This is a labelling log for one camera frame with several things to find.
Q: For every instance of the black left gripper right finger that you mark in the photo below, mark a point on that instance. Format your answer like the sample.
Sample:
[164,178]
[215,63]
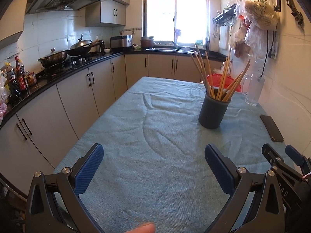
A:
[266,212]

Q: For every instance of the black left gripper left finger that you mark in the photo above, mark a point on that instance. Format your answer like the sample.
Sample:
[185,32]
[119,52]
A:
[42,211]

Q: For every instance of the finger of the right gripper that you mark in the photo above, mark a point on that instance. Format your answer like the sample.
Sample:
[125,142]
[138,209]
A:
[295,156]

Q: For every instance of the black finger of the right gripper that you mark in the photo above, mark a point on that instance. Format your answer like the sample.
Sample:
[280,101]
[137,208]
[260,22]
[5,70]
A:
[272,156]

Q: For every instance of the dark thin wooden chopstick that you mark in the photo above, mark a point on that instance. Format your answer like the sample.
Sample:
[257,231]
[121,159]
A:
[223,78]

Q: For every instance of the beige kitchen base cabinets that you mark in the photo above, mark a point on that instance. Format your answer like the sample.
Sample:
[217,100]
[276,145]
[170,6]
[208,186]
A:
[73,101]

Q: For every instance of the kitchen window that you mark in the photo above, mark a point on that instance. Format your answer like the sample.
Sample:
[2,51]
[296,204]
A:
[183,22]

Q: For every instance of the person's fingertip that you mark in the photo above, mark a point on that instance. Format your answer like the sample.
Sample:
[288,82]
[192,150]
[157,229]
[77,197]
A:
[145,228]

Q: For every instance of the clear glass mug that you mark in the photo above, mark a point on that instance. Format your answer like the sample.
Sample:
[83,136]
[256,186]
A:
[252,86]

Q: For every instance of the black perforated utensil holder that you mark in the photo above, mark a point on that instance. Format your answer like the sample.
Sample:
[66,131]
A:
[212,112]

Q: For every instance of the grey-green towel table cover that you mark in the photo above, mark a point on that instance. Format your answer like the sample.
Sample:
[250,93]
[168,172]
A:
[154,168]

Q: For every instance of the dark sauce bottle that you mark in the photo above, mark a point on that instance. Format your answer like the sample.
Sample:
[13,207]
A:
[20,76]

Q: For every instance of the hanging plastic bags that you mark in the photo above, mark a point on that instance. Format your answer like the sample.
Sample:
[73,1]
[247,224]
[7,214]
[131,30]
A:
[246,38]

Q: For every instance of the steel pot with lid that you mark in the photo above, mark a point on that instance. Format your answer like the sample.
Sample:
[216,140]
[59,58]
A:
[53,58]

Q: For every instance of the steel wok with lid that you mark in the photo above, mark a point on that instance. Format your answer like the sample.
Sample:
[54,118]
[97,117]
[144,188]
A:
[82,47]

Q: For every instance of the brown clay pot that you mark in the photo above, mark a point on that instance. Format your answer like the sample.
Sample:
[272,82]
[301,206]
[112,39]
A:
[147,42]

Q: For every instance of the beige upper wall cabinets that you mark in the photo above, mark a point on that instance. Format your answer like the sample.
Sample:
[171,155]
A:
[104,12]

